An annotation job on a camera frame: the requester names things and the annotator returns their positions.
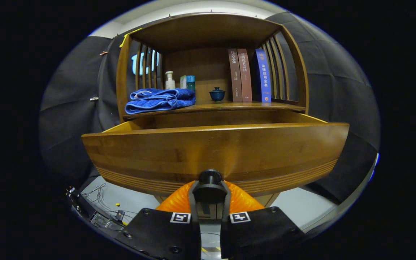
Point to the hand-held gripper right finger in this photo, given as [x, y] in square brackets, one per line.
[225, 231]

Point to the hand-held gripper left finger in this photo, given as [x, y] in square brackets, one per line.
[195, 231]

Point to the black drawer knob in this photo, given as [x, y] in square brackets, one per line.
[209, 177]

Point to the wooden countertop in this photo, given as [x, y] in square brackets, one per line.
[229, 105]

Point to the brown wooden cabinet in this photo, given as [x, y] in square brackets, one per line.
[200, 68]

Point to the black electronic box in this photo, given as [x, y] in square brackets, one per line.
[101, 219]

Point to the folded blue towel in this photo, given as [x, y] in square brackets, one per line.
[157, 103]

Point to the dark blue lidded teacup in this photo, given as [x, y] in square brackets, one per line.
[217, 95]

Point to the teal bottle with blue cap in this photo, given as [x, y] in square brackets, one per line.
[190, 83]

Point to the white slim box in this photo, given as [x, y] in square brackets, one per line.
[183, 82]

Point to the white pump bottle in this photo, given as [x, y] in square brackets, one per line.
[170, 83]

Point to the dark brown book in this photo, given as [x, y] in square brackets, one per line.
[235, 79]

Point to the reddish brown book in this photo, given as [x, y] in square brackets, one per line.
[246, 79]

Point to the blue book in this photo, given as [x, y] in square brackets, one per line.
[264, 79]

